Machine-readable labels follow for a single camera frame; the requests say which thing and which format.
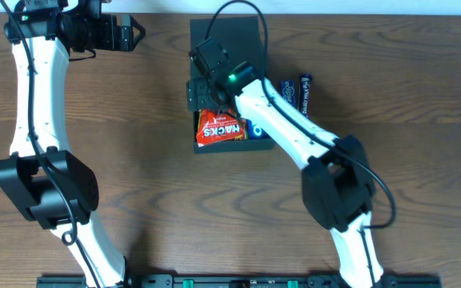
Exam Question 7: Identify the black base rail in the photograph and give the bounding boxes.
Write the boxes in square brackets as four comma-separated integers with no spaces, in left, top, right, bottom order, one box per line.
[36,273,442,288]

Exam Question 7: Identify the blue Oreo cookie pack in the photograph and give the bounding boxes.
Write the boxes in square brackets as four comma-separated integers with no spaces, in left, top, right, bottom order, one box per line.
[247,120,270,139]

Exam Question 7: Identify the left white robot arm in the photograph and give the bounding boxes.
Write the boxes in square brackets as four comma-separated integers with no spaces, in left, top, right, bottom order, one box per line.
[0,0,146,287]

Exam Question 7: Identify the small blue Eclipse pack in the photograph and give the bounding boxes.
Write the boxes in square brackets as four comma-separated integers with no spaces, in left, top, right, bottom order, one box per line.
[280,80,298,109]

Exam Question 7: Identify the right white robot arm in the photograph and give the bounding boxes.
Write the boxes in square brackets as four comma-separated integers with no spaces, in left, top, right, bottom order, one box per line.
[189,38,383,287]

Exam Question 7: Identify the purple Dairy Milk bar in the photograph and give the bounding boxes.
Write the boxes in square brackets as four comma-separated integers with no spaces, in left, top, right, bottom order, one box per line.
[299,74,312,118]

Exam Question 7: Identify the dark green box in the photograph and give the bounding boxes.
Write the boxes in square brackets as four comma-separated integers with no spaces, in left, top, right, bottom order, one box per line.
[186,16,275,154]

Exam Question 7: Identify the red Hacks candy bag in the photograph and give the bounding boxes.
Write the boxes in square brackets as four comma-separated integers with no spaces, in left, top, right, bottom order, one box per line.
[195,109,248,147]

